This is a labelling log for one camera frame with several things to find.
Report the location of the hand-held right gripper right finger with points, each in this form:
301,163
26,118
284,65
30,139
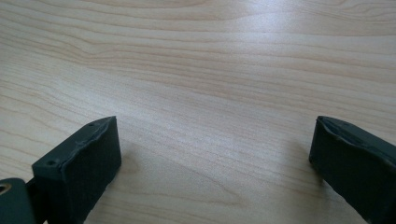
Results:
355,168

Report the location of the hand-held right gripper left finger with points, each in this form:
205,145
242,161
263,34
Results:
84,168

